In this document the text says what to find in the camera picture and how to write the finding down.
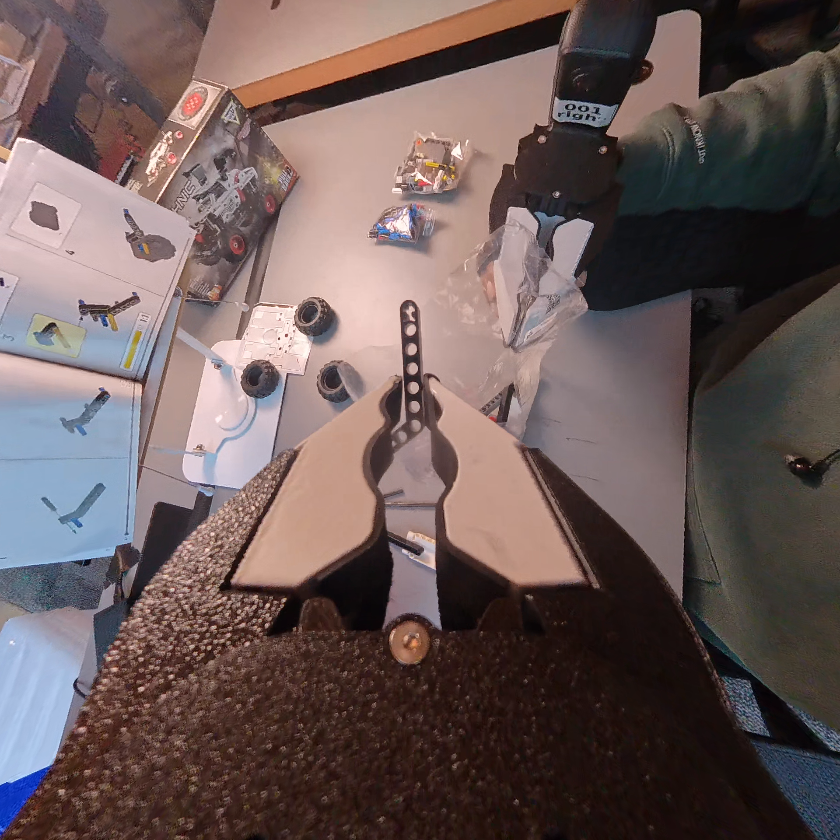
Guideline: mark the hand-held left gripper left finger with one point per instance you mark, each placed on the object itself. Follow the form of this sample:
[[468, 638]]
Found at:
[[309, 519]]

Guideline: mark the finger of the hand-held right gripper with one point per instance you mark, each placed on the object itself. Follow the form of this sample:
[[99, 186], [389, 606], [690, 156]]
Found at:
[[565, 256], [521, 250]]

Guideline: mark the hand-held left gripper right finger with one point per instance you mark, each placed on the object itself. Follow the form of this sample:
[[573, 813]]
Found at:
[[519, 525]]

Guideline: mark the large clear plastic bag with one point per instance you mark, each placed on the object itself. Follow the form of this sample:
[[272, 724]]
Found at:
[[486, 282]]

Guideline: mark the small bag of toy pins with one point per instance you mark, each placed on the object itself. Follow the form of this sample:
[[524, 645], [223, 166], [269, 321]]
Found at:
[[400, 223]]

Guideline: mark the grey toy beam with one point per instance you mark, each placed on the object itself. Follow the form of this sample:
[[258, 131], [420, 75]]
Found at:
[[411, 381]]

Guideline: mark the blue storage bin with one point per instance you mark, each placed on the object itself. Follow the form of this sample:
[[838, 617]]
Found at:
[[16, 814]]

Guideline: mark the person's right forearm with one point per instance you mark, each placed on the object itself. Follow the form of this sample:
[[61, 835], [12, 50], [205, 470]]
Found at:
[[735, 131]]

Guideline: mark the white stand base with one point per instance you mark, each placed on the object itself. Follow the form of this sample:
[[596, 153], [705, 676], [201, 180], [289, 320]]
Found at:
[[230, 433]]

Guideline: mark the small bag of toy parts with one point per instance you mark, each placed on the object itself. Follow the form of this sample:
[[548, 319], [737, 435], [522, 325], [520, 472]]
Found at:
[[433, 164]]

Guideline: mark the black toy tire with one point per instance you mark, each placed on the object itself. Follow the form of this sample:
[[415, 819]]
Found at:
[[305, 322], [250, 385], [326, 386]]

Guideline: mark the white sticker sheet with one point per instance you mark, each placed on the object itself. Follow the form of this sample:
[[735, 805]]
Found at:
[[278, 335]]

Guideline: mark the instruction booklet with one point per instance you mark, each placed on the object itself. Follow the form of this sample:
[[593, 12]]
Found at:
[[66, 433]]

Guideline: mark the person's torso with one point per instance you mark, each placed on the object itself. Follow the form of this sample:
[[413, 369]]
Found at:
[[775, 565]]

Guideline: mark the background wooden table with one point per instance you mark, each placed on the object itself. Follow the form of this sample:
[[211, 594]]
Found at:
[[328, 33]]

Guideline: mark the toy truck box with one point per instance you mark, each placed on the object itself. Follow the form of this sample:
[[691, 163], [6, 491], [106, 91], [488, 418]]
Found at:
[[223, 171]]

